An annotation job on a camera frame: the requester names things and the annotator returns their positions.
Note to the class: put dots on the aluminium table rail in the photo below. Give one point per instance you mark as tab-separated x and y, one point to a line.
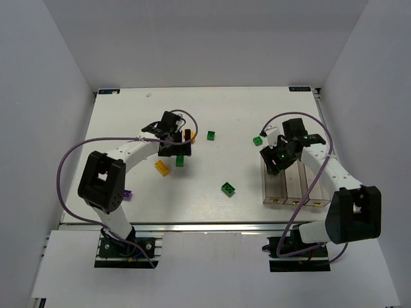
211	227

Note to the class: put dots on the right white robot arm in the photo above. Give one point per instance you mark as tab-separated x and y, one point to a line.
354	212

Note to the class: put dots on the right blue table label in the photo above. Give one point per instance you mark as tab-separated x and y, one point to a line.
299	89

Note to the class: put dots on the orange oval lego piece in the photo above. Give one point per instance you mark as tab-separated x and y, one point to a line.
192	139

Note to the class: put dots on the middle clear container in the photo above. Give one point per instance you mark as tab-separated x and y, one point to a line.
295	183

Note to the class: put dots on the left clear container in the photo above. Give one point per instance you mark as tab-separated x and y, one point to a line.
273	186

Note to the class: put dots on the right clear container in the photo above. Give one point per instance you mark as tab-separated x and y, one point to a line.
318	196

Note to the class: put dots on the yellow lego brick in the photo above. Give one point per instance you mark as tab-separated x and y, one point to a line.
162	168

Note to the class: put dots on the purple lego brick lower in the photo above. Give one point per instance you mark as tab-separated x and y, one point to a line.
127	195

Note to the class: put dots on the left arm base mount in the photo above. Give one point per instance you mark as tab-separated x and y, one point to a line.
110	254

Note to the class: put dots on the blue table label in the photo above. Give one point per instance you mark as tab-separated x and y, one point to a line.
108	91
299	89

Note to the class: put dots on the clear container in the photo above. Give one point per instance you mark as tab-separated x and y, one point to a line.
295	183
318	196
273	186

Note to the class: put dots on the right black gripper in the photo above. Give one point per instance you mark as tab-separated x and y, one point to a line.
271	161

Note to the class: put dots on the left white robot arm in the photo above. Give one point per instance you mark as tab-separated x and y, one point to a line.
104	176

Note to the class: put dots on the small green lego top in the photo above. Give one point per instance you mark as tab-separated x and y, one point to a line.
210	135

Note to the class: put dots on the left blue table label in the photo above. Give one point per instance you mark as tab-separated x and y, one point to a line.
108	91

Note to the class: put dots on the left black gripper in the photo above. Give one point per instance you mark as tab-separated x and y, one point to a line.
173	151

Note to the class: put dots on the green lego brick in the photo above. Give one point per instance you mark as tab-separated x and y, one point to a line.
228	189
257	141
179	162

